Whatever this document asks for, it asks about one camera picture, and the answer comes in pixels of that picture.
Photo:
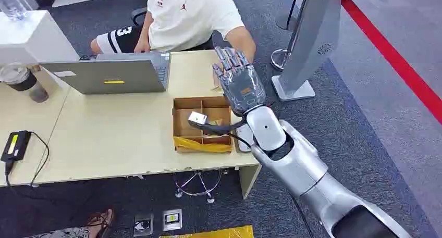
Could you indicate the grey laptop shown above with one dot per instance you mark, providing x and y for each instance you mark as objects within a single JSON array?
[{"x": 114, "y": 76}]

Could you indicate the black power adapter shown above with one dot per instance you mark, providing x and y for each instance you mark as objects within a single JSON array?
[{"x": 15, "y": 146}]

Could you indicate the chrome chair base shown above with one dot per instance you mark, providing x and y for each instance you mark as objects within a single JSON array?
[{"x": 198, "y": 186}]

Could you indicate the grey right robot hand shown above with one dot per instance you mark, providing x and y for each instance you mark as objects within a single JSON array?
[{"x": 243, "y": 86}]

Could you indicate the wooden card box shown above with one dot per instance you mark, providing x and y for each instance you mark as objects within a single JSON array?
[{"x": 193, "y": 126}]

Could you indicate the person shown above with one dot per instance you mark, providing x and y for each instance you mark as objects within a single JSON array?
[{"x": 186, "y": 19}]

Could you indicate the yellow tape strip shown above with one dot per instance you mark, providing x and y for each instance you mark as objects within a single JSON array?
[{"x": 200, "y": 145}]

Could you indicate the card in wooden box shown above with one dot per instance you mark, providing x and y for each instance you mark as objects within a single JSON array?
[{"x": 214, "y": 122}]

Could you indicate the chrome stanchion base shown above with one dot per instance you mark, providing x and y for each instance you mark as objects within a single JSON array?
[{"x": 279, "y": 58}]

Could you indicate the pale desk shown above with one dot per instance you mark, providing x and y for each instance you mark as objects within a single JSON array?
[{"x": 121, "y": 136}]

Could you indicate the person's foot in sandal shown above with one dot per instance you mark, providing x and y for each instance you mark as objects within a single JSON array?
[{"x": 101, "y": 222}]

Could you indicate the silver floor socket plate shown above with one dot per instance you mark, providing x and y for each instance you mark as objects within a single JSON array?
[
  {"x": 172, "y": 219},
  {"x": 143, "y": 224}
]

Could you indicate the plastic coffee cup with lid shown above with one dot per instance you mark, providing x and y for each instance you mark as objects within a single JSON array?
[{"x": 22, "y": 81}]

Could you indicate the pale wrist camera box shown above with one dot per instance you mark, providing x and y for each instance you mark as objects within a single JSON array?
[{"x": 197, "y": 117}]

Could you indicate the white flat device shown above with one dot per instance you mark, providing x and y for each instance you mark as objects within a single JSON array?
[{"x": 243, "y": 138}]

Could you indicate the silver kiosk stand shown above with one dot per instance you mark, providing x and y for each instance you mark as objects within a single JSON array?
[{"x": 310, "y": 39}]

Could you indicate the yellow plastic bag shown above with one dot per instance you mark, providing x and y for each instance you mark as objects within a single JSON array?
[{"x": 221, "y": 233}]

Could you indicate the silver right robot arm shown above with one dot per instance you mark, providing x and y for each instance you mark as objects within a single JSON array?
[{"x": 304, "y": 167}]

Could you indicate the person's right hand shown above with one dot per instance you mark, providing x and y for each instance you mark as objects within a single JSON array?
[{"x": 142, "y": 45}]

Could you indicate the white cabinet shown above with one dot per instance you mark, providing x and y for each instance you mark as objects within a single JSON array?
[{"x": 32, "y": 36}]

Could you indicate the clear water bottle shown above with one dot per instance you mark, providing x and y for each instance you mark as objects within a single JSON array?
[{"x": 12, "y": 3}]

